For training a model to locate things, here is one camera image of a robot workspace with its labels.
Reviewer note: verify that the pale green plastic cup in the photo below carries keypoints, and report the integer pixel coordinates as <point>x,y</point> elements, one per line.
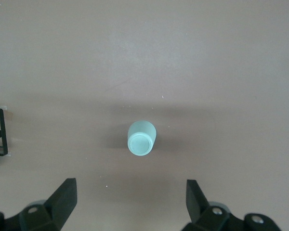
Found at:
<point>142,142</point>

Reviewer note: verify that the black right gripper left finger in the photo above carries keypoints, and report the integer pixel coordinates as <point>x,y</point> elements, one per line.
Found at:
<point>61,202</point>

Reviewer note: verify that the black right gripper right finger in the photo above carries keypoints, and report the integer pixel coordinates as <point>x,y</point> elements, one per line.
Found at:
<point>197,204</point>

